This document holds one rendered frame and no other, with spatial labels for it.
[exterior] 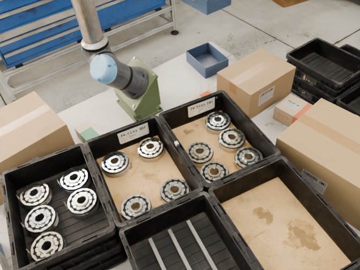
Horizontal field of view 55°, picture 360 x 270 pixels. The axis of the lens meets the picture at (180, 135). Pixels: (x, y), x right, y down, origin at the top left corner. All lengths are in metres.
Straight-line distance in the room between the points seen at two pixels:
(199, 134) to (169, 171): 0.21
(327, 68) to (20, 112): 1.79
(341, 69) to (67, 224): 1.86
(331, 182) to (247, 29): 2.60
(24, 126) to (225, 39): 2.42
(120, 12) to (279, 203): 2.42
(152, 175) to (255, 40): 2.44
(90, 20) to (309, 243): 1.14
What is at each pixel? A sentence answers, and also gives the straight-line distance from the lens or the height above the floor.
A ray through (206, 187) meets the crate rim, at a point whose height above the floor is 0.93.
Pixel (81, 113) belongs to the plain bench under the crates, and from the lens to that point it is 1.79.
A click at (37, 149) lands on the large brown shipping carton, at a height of 0.86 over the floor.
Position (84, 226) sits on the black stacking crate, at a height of 0.83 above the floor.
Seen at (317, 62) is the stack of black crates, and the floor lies 0.49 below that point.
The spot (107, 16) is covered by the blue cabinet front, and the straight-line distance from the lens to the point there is 3.18.
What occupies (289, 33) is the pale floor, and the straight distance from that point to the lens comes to 3.66.
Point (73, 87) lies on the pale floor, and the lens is 3.18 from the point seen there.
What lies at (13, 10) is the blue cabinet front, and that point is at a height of 0.73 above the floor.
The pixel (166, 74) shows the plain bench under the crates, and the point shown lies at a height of 0.70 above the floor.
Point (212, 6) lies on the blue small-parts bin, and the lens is 1.68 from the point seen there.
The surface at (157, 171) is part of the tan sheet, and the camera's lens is 1.29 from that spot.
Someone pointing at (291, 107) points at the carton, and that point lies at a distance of 1.62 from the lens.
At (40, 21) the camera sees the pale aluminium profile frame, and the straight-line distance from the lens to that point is 2.94.
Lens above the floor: 1.85
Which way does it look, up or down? 47 degrees down
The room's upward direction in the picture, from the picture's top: 6 degrees counter-clockwise
